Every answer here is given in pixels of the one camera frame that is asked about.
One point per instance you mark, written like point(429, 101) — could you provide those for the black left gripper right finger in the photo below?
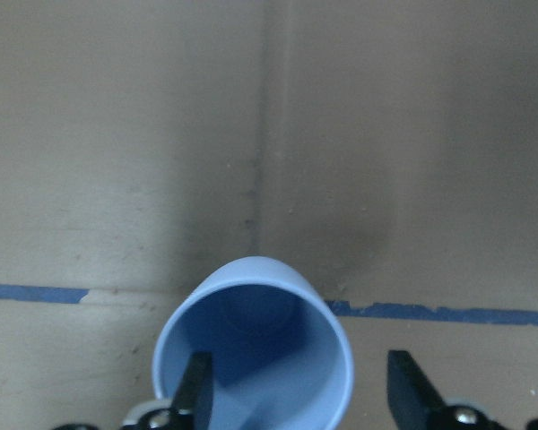
point(412, 399)

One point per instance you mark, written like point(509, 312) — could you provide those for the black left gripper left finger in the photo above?
point(192, 405)

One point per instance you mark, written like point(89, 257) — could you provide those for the light blue plastic cup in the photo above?
point(281, 359)

